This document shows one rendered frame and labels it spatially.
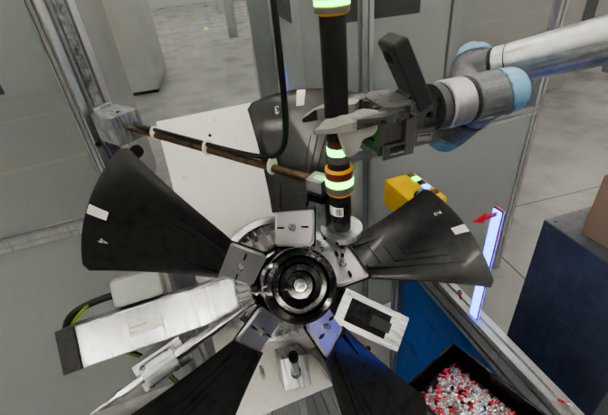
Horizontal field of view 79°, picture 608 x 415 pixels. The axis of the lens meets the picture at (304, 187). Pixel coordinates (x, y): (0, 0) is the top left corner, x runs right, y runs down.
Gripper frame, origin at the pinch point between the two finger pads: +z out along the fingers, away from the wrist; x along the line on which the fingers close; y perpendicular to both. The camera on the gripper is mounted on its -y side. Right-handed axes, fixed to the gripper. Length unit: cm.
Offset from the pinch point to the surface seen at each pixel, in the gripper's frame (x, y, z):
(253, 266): 2.0, 24.6, 12.1
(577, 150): 150, 145, -298
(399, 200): 29, 42, -34
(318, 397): 36, 139, -7
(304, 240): 2.2, 22.5, 2.8
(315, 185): 1.8, 11.9, 0.2
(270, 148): 17.7, 11.6, 3.2
